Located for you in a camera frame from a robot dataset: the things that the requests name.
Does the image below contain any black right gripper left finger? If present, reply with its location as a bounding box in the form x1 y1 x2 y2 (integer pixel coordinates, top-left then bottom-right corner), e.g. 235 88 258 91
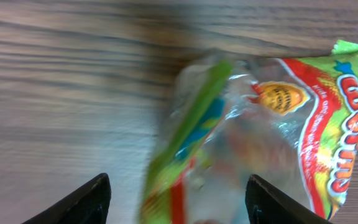
23 173 111 224

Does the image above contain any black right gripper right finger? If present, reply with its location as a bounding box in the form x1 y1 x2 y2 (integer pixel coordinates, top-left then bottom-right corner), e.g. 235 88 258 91
245 174 331 224

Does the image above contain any green gummy candy bag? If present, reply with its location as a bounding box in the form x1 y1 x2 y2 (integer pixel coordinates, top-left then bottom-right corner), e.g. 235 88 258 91
139 40 358 223

